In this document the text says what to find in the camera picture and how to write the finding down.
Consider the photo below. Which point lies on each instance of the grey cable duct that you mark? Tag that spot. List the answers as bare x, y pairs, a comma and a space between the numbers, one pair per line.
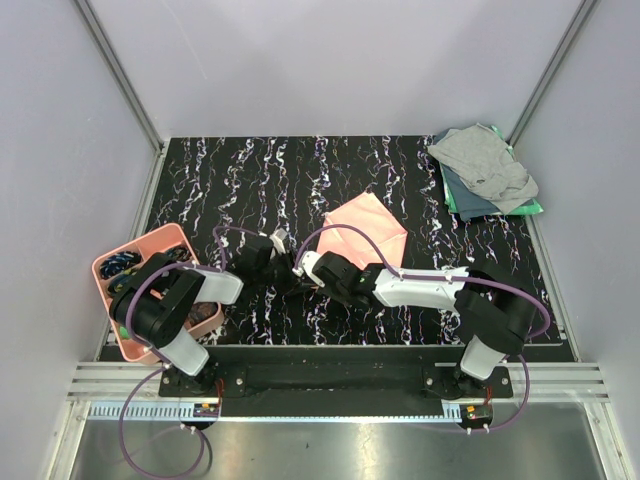
436, 412

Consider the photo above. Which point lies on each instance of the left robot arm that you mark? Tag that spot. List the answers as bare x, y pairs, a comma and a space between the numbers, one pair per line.
154, 305

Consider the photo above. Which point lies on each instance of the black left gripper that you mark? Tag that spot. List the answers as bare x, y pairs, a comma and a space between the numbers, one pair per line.
291, 281

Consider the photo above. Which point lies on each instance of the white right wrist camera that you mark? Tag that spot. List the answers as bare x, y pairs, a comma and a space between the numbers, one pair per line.
306, 265

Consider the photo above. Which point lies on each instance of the aluminium frame post left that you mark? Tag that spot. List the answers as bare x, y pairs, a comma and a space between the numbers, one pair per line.
109, 55

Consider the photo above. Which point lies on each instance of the blue patterned item in tray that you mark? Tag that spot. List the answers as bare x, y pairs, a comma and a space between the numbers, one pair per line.
118, 263

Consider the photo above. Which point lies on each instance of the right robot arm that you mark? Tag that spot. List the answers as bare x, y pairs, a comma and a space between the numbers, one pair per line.
496, 314

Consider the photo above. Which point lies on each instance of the aluminium front rail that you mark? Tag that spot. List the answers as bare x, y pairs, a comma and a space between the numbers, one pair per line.
543, 382

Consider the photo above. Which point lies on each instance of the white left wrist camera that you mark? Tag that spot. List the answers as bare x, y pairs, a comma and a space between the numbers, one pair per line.
280, 241

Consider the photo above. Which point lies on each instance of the grey cloth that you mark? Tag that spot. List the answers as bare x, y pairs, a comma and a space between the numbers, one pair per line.
482, 160

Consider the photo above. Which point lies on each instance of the pink satin napkin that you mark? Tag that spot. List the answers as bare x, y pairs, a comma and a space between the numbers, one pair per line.
368, 214

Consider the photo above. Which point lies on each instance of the aluminium frame post right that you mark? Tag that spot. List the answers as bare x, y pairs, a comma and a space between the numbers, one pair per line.
568, 40

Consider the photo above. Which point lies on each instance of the pink compartment tray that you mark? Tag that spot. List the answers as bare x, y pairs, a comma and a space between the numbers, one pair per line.
157, 241

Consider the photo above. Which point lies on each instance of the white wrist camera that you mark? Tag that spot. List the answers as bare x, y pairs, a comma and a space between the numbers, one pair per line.
306, 265
280, 241

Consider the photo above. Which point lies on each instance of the brown item in tray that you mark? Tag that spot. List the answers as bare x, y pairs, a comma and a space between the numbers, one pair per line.
202, 311

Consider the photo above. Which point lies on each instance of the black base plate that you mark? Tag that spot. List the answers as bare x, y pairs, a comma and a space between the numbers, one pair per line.
341, 400

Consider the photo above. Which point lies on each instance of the aluminium frame post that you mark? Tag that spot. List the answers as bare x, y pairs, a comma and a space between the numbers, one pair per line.
109, 55
568, 40

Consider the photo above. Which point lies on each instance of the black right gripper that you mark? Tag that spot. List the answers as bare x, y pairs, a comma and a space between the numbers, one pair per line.
328, 290

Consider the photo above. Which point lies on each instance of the dark blue folded cloth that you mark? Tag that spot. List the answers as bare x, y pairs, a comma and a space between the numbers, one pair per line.
462, 201

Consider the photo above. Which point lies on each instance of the green mat under cloths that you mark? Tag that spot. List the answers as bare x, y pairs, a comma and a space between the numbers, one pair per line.
529, 207

